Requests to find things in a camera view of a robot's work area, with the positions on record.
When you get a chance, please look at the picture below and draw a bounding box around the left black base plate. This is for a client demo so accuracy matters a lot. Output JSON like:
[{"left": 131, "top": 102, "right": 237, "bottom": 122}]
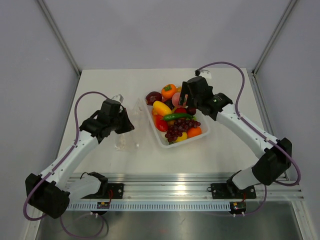
[{"left": 82, "top": 183, "right": 125, "bottom": 200}]

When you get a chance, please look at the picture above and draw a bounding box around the small circuit board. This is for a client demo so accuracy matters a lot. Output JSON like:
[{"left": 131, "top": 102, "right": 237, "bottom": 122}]
[
  {"left": 230, "top": 201, "right": 247, "bottom": 214},
  {"left": 97, "top": 201, "right": 110, "bottom": 209}
]

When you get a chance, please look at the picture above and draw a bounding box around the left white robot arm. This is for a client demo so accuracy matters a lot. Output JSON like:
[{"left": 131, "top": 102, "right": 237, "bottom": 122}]
[{"left": 23, "top": 98, "right": 134, "bottom": 220}]

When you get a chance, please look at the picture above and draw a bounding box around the orange persimmon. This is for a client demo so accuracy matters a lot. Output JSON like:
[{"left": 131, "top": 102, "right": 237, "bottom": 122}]
[{"left": 161, "top": 84, "right": 177, "bottom": 99}]

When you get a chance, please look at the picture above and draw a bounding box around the clear zip top bag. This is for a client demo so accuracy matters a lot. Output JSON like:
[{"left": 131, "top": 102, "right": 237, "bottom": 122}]
[{"left": 113, "top": 97, "right": 148, "bottom": 152}]

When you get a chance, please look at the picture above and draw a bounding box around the right small circuit board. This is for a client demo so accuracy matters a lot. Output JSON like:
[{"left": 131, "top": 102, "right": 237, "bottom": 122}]
[{"left": 230, "top": 201, "right": 247, "bottom": 214}]

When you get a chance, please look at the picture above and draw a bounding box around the aluminium mounting rail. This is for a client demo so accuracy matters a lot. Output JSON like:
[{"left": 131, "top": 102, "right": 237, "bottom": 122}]
[{"left": 95, "top": 169, "right": 305, "bottom": 202}]

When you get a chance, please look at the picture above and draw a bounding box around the pink peach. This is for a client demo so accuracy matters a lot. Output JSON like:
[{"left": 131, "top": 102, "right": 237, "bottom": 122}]
[{"left": 171, "top": 92, "right": 181, "bottom": 107}]

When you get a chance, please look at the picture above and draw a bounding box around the aluminium frame post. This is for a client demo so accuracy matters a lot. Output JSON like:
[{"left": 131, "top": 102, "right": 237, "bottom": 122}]
[
  {"left": 35, "top": 0, "right": 82, "bottom": 78},
  {"left": 251, "top": 0, "right": 300, "bottom": 77}
]

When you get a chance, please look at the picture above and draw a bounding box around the orange tangerine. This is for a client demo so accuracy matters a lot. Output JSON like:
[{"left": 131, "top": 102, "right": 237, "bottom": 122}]
[{"left": 187, "top": 126, "right": 202, "bottom": 138}]

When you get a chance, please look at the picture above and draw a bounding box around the right aluminium frame post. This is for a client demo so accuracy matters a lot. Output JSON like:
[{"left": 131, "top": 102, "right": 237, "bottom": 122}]
[{"left": 251, "top": 0, "right": 300, "bottom": 77}]

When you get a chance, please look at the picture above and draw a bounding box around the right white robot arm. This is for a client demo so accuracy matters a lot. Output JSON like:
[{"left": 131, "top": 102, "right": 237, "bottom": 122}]
[{"left": 179, "top": 76, "right": 292, "bottom": 198}]

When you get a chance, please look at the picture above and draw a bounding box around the purple grape bunch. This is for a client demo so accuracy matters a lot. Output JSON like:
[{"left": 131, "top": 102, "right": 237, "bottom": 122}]
[{"left": 164, "top": 118, "right": 201, "bottom": 144}]

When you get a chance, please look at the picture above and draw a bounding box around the left small circuit board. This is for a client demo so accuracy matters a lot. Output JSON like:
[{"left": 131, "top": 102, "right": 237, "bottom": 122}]
[{"left": 97, "top": 201, "right": 110, "bottom": 209}]

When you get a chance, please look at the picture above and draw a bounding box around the dark red fig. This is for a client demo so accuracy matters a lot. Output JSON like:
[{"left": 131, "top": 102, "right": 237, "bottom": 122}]
[{"left": 186, "top": 107, "right": 197, "bottom": 116}]

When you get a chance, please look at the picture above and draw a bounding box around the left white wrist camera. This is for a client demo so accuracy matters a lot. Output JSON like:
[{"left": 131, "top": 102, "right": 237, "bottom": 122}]
[{"left": 111, "top": 94, "right": 124, "bottom": 104}]

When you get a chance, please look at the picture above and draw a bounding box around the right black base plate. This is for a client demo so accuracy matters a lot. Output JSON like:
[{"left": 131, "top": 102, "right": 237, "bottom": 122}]
[{"left": 206, "top": 183, "right": 257, "bottom": 200}]

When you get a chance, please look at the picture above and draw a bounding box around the left aluminium frame post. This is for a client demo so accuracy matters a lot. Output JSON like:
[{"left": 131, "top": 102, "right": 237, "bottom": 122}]
[{"left": 35, "top": 0, "right": 82, "bottom": 78}]

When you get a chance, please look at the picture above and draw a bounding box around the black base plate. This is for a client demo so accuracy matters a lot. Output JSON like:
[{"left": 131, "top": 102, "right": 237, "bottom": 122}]
[
  {"left": 206, "top": 183, "right": 257, "bottom": 200},
  {"left": 82, "top": 183, "right": 125, "bottom": 200}
]

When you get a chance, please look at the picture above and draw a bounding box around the white plastic food tray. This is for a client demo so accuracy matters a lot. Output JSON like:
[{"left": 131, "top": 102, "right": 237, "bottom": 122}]
[{"left": 144, "top": 84, "right": 210, "bottom": 149}]

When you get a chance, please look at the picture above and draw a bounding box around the dark purple plum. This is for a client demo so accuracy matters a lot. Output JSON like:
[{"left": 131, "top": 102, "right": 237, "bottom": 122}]
[{"left": 163, "top": 99, "right": 175, "bottom": 110}]

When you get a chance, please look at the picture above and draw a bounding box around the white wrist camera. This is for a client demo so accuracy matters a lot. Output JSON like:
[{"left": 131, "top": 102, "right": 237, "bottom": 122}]
[
  {"left": 194, "top": 69, "right": 212, "bottom": 80},
  {"left": 111, "top": 94, "right": 124, "bottom": 104}
]

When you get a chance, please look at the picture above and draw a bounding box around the white slotted cable duct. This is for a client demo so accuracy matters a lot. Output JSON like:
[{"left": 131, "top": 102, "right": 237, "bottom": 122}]
[{"left": 67, "top": 201, "right": 231, "bottom": 212}]

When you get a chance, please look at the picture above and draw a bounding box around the dark red apple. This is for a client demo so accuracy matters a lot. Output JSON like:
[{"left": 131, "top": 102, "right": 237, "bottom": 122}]
[{"left": 145, "top": 91, "right": 163, "bottom": 106}]

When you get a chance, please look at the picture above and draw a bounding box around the green chili pepper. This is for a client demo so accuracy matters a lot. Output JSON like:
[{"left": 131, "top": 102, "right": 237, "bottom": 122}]
[{"left": 163, "top": 113, "right": 193, "bottom": 122}]

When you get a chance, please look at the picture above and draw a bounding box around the yellow orange bell pepper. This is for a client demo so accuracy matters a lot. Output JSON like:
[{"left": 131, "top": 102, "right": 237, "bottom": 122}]
[{"left": 153, "top": 100, "right": 172, "bottom": 117}]

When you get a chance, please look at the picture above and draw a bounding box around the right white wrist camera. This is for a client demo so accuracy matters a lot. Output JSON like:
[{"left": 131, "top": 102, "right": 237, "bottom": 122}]
[{"left": 194, "top": 69, "right": 212, "bottom": 80}]

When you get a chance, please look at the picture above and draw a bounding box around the red orange bell pepper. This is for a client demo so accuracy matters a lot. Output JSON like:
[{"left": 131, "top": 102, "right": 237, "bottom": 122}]
[{"left": 153, "top": 114, "right": 169, "bottom": 132}]

